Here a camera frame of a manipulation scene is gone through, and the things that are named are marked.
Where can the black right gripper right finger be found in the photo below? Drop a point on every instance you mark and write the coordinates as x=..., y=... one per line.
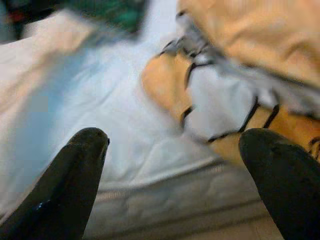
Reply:
x=287, y=190

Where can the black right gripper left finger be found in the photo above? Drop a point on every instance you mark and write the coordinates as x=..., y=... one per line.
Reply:
x=55, y=195

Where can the yellow cartoon print blanket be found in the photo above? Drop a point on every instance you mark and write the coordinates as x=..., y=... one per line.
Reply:
x=250, y=37

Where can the dark red green book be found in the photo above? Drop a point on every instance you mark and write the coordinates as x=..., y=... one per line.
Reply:
x=117, y=15

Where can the white quilted mattress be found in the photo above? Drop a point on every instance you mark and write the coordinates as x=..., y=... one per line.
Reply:
x=112, y=100

